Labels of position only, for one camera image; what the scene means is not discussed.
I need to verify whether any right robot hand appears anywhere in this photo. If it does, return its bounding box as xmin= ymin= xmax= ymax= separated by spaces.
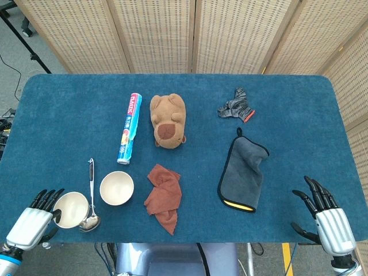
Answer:
xmin=290 ymin=175 xmax=358 ymax=256

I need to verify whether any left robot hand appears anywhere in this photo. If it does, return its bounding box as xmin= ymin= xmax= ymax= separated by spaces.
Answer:
xmin=5 ymin=188 xmax=66 ymax=251

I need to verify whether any white bowl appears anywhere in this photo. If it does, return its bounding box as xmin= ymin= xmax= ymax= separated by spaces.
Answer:
xmin=99 ymin=171 xmax=135 ymax=206
xmin=53 ymin=191 xmax=89 ymax=229

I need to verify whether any white pole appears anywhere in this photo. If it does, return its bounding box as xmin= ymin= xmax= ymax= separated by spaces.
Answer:
xmin=246 ymin=243 xmax=255 ymax=276

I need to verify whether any grey towel with yellow lining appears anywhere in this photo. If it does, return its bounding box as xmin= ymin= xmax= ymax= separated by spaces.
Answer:
xmin=217 ymin=127 xmax=270 ymax=214

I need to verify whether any blue table cover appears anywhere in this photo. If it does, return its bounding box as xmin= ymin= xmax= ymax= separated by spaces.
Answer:
xmin=0 ymin=74 xmax=368 ymax=244

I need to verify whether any rust orange microfiber cloth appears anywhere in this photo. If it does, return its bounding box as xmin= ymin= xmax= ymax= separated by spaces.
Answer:
xmin=144 ymin=163 xmax=182 ymax=236

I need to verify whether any blue plastic wrap roll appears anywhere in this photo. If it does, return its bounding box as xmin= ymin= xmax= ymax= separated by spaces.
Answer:
xmin=116 ymin=92 xmax=144 ymax=166

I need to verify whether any blue grey robot torso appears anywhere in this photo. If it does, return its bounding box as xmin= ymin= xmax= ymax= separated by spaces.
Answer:
xmin=114 ymin=243 xmax=241 ymax=276

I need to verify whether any grey striped work glove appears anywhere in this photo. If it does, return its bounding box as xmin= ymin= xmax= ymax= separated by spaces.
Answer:
xmin=217 ymin=87 xmax=256 ymax=124

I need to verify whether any brown plush capybara toy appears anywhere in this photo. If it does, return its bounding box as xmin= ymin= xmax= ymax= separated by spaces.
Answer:
xmin=149 ymin=93 xmax=187 ymax=150

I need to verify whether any black stand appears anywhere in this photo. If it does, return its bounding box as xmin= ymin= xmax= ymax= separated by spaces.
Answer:
xmin=0 ymin=0 xmax=53 ymax=74

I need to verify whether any wicker folding screen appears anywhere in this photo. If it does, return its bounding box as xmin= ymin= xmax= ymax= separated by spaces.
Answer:
xmin=13 ymin=0 xmax=368 ymax=276

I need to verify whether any metal ladle with black handle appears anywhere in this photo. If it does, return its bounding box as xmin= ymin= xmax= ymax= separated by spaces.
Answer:
xmin=79 ymin=157 xmax=101 ymax=233

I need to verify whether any black equipment with cables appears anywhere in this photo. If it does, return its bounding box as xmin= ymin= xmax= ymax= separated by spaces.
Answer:
xmin=0 ymin=108 xmax=17 ymax=156

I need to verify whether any black cable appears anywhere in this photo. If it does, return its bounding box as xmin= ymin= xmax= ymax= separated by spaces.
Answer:
xmin=196 ymin=243 xmax=214 ymax=276

